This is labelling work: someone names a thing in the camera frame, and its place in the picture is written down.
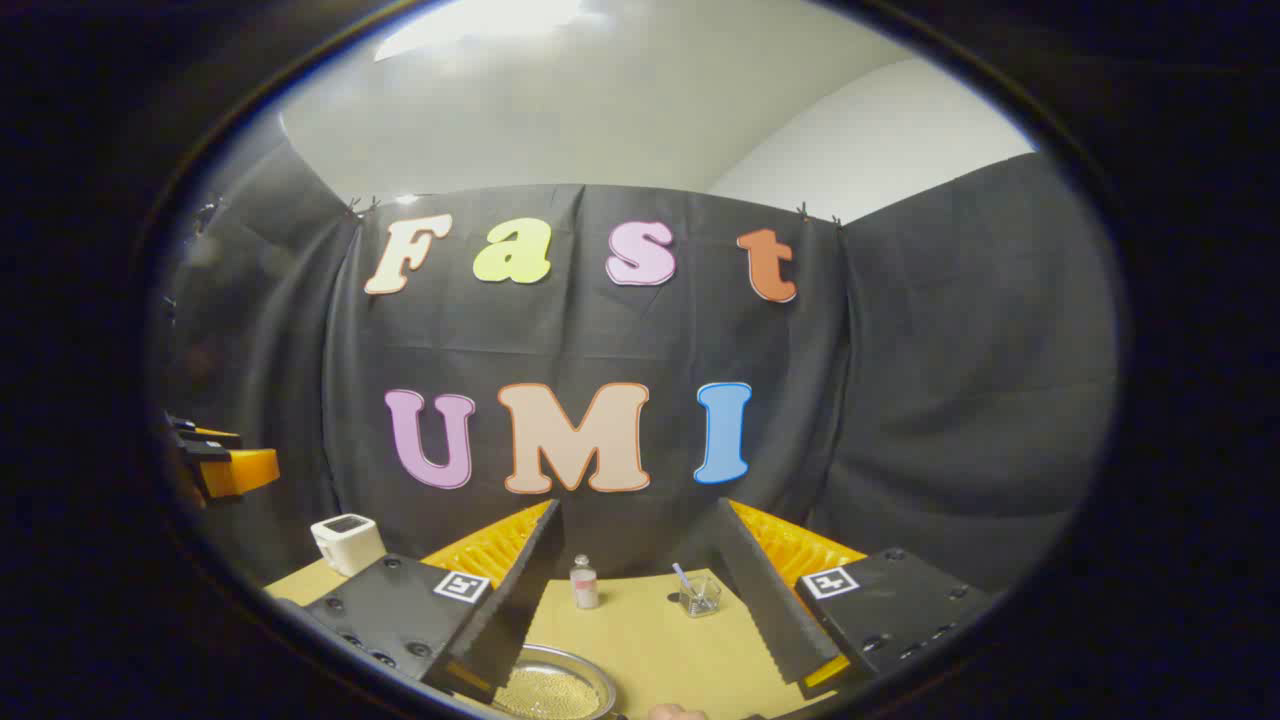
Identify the white toaster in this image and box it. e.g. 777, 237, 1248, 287
310, 513, 387, 578

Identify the pile of soybeans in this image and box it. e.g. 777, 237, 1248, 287
495, 665, 601, 720

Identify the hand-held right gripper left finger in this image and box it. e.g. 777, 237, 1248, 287
300, 500, 564, 701

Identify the black backdrop cloth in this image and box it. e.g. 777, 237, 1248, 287
150, 140, 1119, 601

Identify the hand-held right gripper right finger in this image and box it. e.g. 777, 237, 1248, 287
712, 498, 996, 701

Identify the clear glass cup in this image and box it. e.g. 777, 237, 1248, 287
678, 575, 723, 619

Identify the steel pot with black handles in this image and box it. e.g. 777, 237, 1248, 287
480, 643, 621, 720

